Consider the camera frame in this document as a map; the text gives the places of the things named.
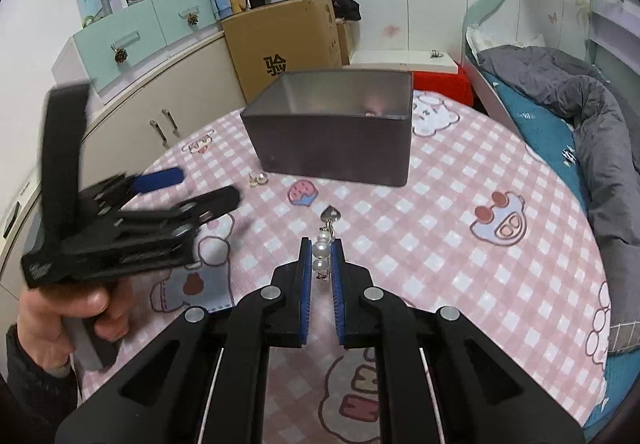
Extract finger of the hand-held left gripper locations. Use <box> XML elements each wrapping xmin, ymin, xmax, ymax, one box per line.
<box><xmin>107</xmin><ymin>185</ymin><xmax>242</xmax><ymax>245</ymax></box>
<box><xmin>82</xmin><ymin>167</ymin><xmax>185</xmax><ymax>212</ymax></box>

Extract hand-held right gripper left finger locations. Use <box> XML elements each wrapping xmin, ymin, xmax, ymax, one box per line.
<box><xmin>54</xmin><ymin>238</ymin><xmax>313</xmax><ymax>444</ymax></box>

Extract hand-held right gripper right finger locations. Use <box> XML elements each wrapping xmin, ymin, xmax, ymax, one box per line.
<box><xmin>327</xmin><ymin>239</ymin><xmax>586</xmax><ymax>444</ymax></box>

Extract pearl drop earring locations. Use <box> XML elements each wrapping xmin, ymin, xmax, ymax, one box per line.
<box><xmin>312</xmin><ymin>205</ymin><xmax>347</xmax><ymax>281</ymax></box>

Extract grey metal box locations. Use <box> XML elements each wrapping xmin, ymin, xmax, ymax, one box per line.
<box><xmin>241</xmin><ymin>69</ymin><xmax>414</xmax><ymax>188</ymax></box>

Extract person's left forearm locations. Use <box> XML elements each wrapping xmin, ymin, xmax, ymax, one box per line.
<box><xmin>0</xmin><ymin>324</ymin><xmax>83</xmax><ymax>444</ymax></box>

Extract person's left hand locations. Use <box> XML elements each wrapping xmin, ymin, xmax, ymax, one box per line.
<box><xmin>19</xmin><ymin>274</ymin><xmax>137</xmax><ymax>377</ymax></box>

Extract cream cabinet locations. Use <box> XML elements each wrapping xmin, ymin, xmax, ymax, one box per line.
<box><xmin>0</xmin><ymin>30</ymin><xmax>252</xmax><ymax>275</ymax></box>

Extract pink checked tablecloth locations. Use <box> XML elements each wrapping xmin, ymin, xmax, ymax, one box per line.
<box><xmin>79</xmin><ymin>89</ymin><xmax>615</xmax><ymax>444</ymax></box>

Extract purple shelf unit teal drawers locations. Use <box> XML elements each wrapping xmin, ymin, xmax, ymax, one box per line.
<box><xmin>51</xmin><ymin>0</ymin><xmax>227</xmax><ymax>106</ymax></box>

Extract large cardboard box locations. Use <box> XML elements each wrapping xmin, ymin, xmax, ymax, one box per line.
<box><xmin>221</xmin><ymin>0</ymin><xmax>344</xmax><ymax>105</ymax></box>

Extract small cardboard box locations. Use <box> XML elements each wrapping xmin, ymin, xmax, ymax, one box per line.
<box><xmin>335</xmin><ymin>19</ymin><xmax>355</xmax><ymax>68</ymax></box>

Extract white board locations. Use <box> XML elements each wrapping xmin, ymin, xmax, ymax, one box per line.
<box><xmin>349</xmin><ymin>50</ymin><xmax>459</xmax><ymax>76</ymax></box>

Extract black cloth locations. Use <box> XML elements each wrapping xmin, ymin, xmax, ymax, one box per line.
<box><xmin>331</xmin><ymin>0</ymin><xmax>362</xmax><ymax>23</ymax></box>

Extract red storage bench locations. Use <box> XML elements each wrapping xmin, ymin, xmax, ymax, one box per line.
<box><xmin>410</xmin><ymin>70</ymin><xmax>474</xmax><ymax>108</ymax></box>

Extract teal bedsheet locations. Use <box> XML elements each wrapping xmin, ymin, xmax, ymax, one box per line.
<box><xmin>491</xmin><ymin>79</ymin><xmax>592</xmax><ymax>215</ymax></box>

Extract grey blanket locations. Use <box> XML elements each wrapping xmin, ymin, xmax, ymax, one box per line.
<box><xmin>476</xmin><ymin>45</ymin><xmax>640</xmax><ymax>330</ymax></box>

